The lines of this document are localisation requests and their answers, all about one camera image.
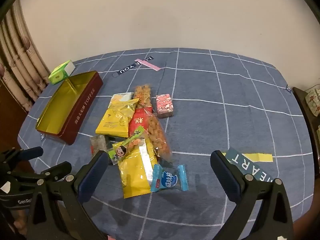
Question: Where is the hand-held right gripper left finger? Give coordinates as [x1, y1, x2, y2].
[26, 150, 110, 240]

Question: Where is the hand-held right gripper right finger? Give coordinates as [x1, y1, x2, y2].
[210, 150, 294, 240]

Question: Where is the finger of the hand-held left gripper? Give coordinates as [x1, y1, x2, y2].
[10, 161, 72, 182]
[0, 147, 44, 165]

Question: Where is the small clear snack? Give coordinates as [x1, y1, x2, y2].
[90, 135, 105, 155]

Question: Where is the green cartoon snack packet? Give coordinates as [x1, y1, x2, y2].
[108, 126, 145, 165]

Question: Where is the yellow packet with silver seam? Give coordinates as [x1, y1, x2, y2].
[112, 138, 158, 199]

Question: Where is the yellow printed snack packet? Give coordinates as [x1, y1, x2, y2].
[95, 98, 140, 138]

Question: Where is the blue candy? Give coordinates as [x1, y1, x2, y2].
[150, 164, 188, 193]

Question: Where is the dark red tin box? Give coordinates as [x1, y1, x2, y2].
[36, 71, 104, 146]

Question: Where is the red snack packet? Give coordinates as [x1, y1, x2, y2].
[128, 107, 153, 138]

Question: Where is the clear nut bag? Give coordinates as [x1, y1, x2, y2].
[146, 112, 172, 160]
[132, 85, 153, 110]

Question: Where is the pink patterned snack packet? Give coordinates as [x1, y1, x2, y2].
[156, 93, 175, 119]

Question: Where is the brown wooden cabinet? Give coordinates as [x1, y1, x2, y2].
[0, 80, 28, 153]

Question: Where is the green tissue pack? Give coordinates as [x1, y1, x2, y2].
[48, 60, 76, 85]

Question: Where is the beige patterned curtain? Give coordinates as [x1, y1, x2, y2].
[0, 5, 50, 110]

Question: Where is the dark wooden chair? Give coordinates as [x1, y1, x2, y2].
[291, 86, 320, 175]

